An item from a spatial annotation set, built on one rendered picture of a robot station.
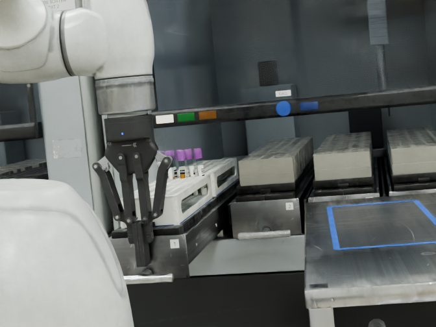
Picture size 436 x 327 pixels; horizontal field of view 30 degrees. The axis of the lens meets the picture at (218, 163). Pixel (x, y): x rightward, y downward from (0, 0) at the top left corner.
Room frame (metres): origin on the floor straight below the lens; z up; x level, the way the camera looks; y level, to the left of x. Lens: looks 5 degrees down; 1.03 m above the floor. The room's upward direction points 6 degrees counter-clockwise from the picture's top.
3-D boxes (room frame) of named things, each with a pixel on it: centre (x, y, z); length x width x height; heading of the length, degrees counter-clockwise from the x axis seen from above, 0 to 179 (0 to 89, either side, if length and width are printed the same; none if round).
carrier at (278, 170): (1.65, -0.10, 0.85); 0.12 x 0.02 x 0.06; 79
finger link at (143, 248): (1.27, 0.13, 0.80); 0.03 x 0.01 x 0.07; 169
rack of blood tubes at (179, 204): (1.47, 0.09, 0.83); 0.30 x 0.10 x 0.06; 169
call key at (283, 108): (1.61, -0.14, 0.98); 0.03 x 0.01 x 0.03; 79
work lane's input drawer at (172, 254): (1.60, 0.07, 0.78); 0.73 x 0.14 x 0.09; 169
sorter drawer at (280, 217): (1.88, -0.14, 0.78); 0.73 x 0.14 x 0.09; 169
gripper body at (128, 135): (1.27, 0.13, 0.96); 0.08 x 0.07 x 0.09; 79
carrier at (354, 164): (1.62, -0.25, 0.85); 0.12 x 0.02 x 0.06; 78
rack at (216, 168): (1.78, 0.03, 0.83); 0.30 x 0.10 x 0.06; 169
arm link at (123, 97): (1.27, 0.13, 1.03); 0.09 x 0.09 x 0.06
